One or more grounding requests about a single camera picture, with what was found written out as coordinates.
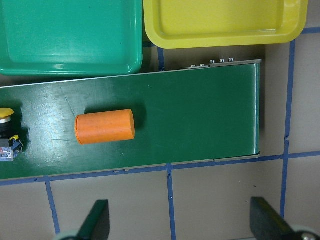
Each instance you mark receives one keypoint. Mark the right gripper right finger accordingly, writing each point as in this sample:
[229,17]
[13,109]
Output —
[265,223]

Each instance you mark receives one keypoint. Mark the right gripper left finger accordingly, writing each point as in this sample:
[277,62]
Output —
[97,224]

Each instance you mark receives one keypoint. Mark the plain orange cylinder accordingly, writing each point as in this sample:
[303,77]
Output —
[104,127]

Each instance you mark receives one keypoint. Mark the yellow push button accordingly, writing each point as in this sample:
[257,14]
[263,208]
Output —
[10,142]

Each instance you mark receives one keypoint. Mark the green conveyor belt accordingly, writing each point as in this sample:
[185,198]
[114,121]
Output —
[180,116]

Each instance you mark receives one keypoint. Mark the green plastic tray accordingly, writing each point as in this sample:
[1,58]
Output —
[71,37]

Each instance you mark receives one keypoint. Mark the yellow plastic tray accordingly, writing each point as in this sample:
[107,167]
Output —
[184,24]

